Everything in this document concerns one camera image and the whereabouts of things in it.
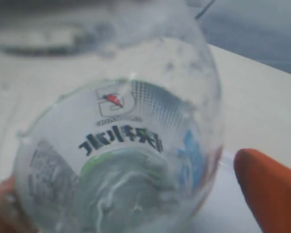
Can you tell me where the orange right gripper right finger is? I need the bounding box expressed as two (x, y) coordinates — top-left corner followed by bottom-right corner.
(234, 149), (291, 233)

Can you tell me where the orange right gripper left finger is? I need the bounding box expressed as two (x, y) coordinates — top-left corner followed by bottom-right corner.
(0, 176), (36, 233)

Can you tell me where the clear lime drink bottle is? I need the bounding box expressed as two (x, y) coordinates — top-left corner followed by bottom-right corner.
(0, 0), (225, 233)

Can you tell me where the white plastic tray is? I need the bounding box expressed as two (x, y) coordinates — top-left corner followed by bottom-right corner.
(193, 150), (261, 233)

